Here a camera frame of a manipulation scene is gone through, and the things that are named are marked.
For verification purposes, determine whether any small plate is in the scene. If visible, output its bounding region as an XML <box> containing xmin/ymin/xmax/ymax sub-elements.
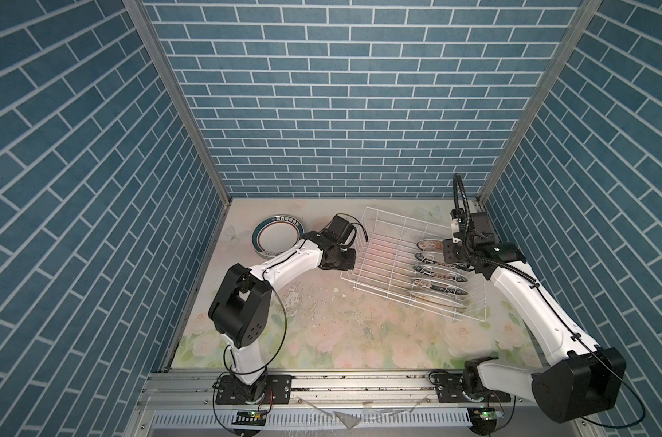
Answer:
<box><xmin>415</xmin><ymin>251</ymin><xmax>473</xmax><ymax>271</ymax></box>
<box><xmin>412</xmin><ymin>278</ymin><xmax>469</xmax><ymax>296</ymax></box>
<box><xmin>416</xmin><ymin>240</ymin><xmax>444</xmax><ymax>252</ymax></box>
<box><xmin>409</xmin><ymin>291</ymin><xmax>467</xmax><ymax>310</ymax></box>
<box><xmin>412</xmin><ymin>264</ymin><xmax>467</xmax><ymax>282</ymax></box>

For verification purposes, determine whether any white wire dish rack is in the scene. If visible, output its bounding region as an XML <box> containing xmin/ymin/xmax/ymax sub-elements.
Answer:
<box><xmin>341</xmin><ymin>207</ymin><xmax>487</xmax><ymax>322</ymax></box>

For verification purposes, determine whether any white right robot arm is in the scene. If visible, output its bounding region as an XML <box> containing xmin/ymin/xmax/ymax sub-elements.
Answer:
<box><xmin>442</xmin><ymin>208</ymin><xmax>626</xmax><ymax>424</ymax></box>

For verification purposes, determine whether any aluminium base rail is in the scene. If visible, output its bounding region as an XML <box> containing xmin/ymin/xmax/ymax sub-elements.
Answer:
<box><xmin>138</xmin><ymin>368</ymin><xmax>578</xmax><ymax>408</ymax></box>

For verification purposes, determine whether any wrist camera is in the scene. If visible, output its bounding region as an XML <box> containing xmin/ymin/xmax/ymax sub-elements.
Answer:
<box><xmin>451</xmin><ymin>218</ymin><xmax>466</xmax><ymax>244</ymax></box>
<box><xmin>325</xmin><ymin>213</ymin><xmax>367</xmax><ymax>249</ymax></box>

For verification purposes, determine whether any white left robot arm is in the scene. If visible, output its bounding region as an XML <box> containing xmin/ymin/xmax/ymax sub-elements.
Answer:
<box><xmin>208</xmin><ymin>224</ymin><xmax>357</xmax><ymax>403</ymax></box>

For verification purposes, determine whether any aluminium corner post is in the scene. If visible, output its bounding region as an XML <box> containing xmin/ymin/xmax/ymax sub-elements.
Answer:
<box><xmin>476</xmin><ymin>0</ymin><xmax>602</xmax><ymax>208</ymax></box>
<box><xmin>123</xmin><ymin>0</ymin><xmax>232</xmax><ymax>208</ymax></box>

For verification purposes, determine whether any dark green rim plate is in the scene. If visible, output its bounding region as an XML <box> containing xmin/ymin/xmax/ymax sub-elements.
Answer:
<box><xmin>252</xmin><ymin>215</ymin><xmax>305</xmax><ymax>260</ymax></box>

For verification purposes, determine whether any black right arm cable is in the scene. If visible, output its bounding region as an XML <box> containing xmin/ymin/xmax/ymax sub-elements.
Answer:
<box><xmin>452</xmin><ymin>173</ymin><xmax>540</xmax><ymax>285</ymax></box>

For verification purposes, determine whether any aluminium left corner post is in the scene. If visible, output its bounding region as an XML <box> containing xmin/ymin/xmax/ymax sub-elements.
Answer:
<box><xmin>123</xmin><ymin>0</ymin><xmax>232</xmax><ymax>208</ymax></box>

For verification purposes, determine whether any aluminium right corner post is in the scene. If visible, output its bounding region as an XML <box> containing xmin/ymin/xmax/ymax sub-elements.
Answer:
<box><xmin>476</xmin><ymin>0</ymin><xmax>602</xmax><ymax>208</ymax></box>

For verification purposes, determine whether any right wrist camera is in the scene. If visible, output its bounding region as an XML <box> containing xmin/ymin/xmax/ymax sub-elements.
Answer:
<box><xmin>451</xmin><ymin>218</ymin><xmax>466</xmax><ymax>244</ymax></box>

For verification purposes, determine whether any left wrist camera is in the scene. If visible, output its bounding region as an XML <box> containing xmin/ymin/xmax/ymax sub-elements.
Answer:
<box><xmin>325</xmin><ymin>213</ymin><xmax>367</xmax><ymax>249</ymax></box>

